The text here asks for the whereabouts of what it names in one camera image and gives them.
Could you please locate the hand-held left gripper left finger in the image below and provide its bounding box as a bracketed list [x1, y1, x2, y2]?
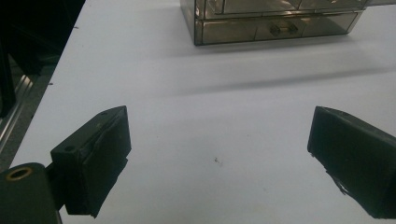
[49, 105, 133, 218]

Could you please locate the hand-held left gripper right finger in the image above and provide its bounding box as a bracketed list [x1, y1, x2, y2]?
[306, 105, 396, 220]

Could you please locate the wide clear drawer with handle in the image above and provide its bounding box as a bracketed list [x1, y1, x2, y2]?
[201, 11, 359, 45]

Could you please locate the smoky clear acrylic drawer organizer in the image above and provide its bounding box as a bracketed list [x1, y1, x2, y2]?
[179, 0, 396, 47]

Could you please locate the small clear drawer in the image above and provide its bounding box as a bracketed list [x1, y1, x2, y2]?
[298, 0, 368, 10]
[222, 0, 303, 15]

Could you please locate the metal rail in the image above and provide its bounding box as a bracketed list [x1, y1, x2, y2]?
[0, 74, 35, 153]

